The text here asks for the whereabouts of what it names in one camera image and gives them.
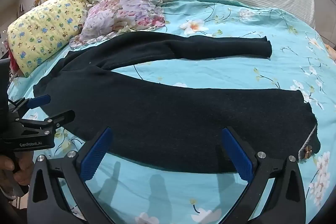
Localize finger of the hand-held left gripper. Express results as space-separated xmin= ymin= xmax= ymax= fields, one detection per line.
xmin=15 ymin=110 xmax=76 ymax=133
xmin=9 ymin=94 xmax=51 ymax=115

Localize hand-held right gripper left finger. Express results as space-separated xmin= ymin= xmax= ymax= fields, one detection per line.
xmin=28 ymin=127 xmax=113 ymax=224

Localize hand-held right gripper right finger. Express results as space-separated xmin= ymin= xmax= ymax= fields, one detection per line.
xmin=222 ymin=126 xmax=306 ymax=224

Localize black pants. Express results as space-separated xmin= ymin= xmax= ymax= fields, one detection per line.
xmin=33 ymin=31 xmax=321 ymax=173

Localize person's left hand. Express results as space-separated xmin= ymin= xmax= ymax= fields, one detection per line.
xmin=0 ymin=154 xmax=34 ymax=188

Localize red cloth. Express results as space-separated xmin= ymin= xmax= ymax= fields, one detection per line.
xmin=9 ymin=50 xmax=19 ymax=76

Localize yellow cartoon print pillow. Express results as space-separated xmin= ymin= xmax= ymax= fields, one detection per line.
xmin=7 ymin=0 xmax=89 ymax=78

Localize teal floral bed sheet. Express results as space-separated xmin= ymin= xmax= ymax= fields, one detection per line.
xmin=7 ymin=0 xmax=336 ymax=224

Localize pink floral ruffled pillow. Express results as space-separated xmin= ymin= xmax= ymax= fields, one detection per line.
xmin=69 ymin=0 xmax=167 ymax=50

